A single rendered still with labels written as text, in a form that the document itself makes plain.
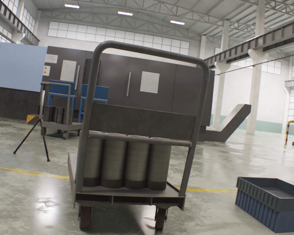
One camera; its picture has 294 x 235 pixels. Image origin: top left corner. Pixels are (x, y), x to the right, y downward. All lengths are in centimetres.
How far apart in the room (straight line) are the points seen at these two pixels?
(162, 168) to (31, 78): 643
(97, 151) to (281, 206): 119
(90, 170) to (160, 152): 38
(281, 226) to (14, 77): 708
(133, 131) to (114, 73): 621
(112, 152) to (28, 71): 643
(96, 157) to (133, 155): 19
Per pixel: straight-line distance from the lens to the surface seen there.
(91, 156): 142
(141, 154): 147
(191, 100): 778
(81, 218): 150
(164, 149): 151
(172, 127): 135
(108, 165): 145
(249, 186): 219
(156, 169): 152
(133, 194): 142
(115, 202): 144
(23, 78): 773
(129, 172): 149
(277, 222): 194
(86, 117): 123
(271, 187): 257
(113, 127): 127
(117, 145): 143
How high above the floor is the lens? 68
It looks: 1 degrees up
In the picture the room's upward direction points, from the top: 7 degrees clockwise
